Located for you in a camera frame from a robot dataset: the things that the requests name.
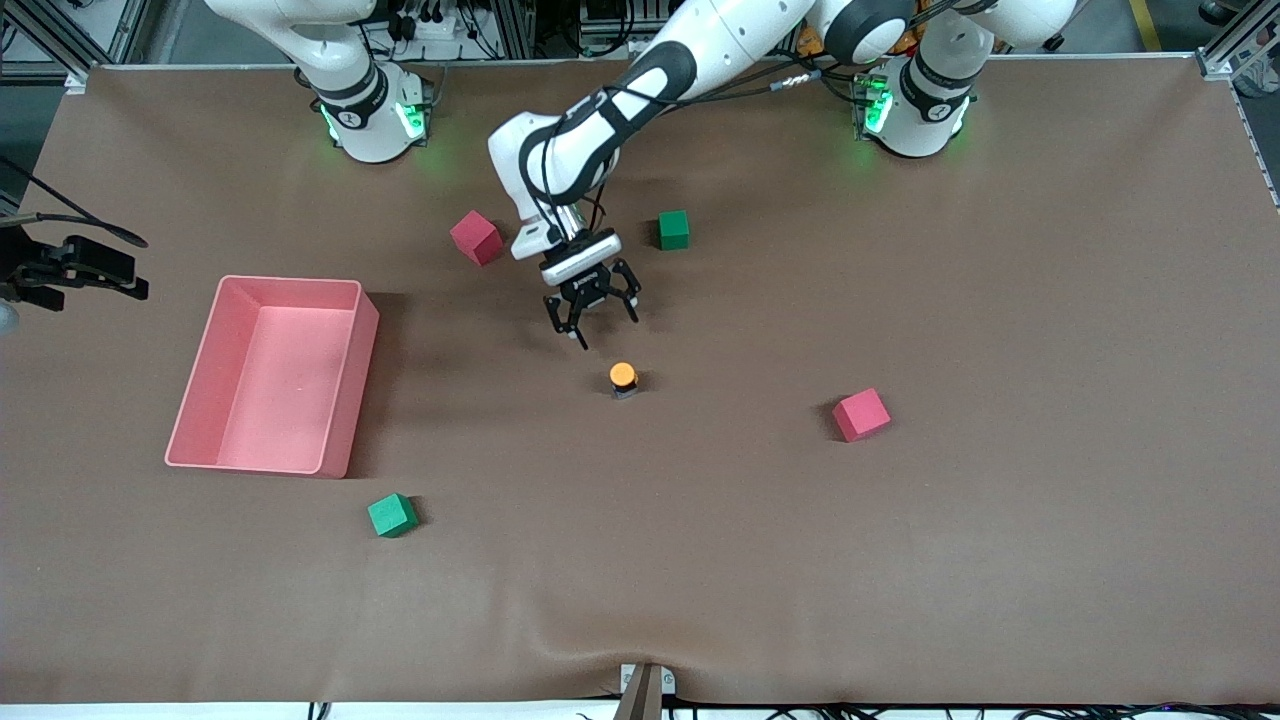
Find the pink foam cube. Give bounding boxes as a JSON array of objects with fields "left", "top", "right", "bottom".
[
  {"left": 449, "top": 209, "right": 504, "bottom": 267},
  {"left": 832, "top": 387, "right": 893, "bottom": 444}
]

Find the pink plastic bin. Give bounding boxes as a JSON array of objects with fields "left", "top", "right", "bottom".
[{"left": 164, "top": 275, "right": 381, "bottom": 479}]

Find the brown table cloth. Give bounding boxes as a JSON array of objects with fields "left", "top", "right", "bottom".
[{"left": 0, "top": 55, "right": 1280, "bottom": 706}]

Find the white power strip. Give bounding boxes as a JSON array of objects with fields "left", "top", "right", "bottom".
[{"left": 395, "top": 8, "right": 471, "bottom": 43}]

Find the pile of orange items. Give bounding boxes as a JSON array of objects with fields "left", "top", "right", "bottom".
[{"left": 797, "top": 25, "right": 926, "bottom": 59}]

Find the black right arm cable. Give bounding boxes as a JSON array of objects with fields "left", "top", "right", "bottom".
[{"left": 0, "top": 155, "right": 151, "bottom": 249}]

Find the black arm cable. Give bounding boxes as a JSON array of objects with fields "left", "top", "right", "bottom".
[
  {"left": 520, "top": 60, "right": 836, "bottom": 241},
  {"left": 0, "top": 155, "right": 151, "bottom": 249}
]

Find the aluminium frame strut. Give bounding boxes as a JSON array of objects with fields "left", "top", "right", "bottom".
[{"left": 0, "top": 0, "right": 151, "bottom": 83}]

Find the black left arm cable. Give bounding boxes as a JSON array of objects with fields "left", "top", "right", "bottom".
[{"left": 520, "top": 60, "right": 836, "bottom": 241}]

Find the aluminium frame post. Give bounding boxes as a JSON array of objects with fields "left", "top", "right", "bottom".
[{"left": 492, "top": 0, "right": 536, "bottom": 59}]

